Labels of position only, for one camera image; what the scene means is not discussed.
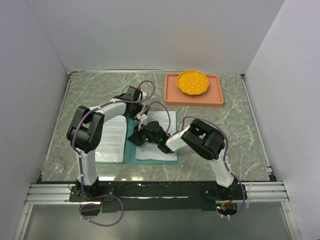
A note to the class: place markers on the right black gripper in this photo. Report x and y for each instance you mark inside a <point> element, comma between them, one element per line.
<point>136,138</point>

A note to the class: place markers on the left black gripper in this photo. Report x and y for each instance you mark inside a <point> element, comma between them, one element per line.
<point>140,105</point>

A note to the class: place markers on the teal file folder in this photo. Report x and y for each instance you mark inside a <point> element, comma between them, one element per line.
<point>130,149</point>

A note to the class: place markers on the printed paper sheet top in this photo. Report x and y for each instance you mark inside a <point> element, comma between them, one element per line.
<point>112,144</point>

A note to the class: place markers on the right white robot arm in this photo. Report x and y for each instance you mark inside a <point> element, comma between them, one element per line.
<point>207,141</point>

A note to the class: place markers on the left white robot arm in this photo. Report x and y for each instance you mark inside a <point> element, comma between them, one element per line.
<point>86,128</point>

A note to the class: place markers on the orange dotted plate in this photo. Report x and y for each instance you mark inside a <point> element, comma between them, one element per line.
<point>192,82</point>

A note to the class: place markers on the pink rectangular tray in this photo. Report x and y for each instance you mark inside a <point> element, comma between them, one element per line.
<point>212,98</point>

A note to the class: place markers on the clear glass cup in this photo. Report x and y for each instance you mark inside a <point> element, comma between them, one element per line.
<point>51,163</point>

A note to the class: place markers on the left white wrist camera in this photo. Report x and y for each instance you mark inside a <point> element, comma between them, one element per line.
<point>142,95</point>

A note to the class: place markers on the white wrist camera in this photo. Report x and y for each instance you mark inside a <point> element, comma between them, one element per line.
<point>142,95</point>
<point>141,118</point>

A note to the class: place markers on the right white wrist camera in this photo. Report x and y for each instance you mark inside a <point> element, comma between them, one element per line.
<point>141,118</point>

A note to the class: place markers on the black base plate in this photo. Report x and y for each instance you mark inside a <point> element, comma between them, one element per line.
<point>113,196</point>

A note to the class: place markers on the aluminium frame rail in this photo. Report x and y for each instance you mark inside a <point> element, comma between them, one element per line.
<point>42,194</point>

